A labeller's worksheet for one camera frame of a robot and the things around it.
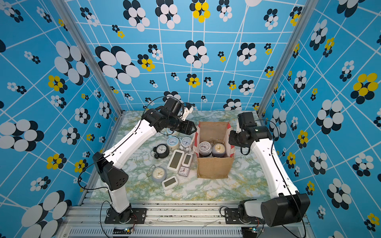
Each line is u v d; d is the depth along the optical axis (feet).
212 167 2.43
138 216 2.41
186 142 3.17
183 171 2.87
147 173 2.79
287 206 1.22
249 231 2.28
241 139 2.06
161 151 3.07
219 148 3.00
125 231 2.31
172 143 3.17
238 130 2.22
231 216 2.40
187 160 2.99
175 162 2.92
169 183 2.71
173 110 1.93
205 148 3.03
